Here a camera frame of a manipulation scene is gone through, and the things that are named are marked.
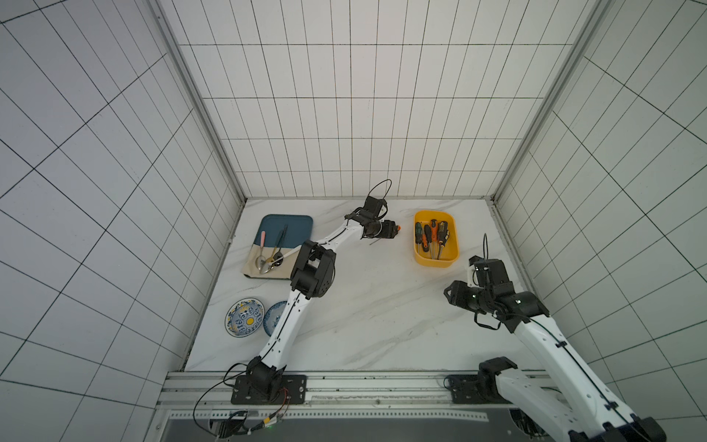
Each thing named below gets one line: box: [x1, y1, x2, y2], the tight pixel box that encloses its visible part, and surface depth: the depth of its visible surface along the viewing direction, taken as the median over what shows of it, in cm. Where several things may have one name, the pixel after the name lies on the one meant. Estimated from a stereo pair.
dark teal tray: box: [253, 214, 314, 248], surface depth 112 cm
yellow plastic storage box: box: [413, 209, 460, 268], surface depth 104 cm
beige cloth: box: [242, 243, 302, 280], surface depth 100 cm
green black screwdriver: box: [415, 221, 423, 255], surface depth 108 cm
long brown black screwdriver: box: [436, 221, 451, 260], surface depth 106 cm
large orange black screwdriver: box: [429, 219, 439, 243], surface depth 108 cm
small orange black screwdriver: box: [381, 219, 402, 239], surface depth 97 cm
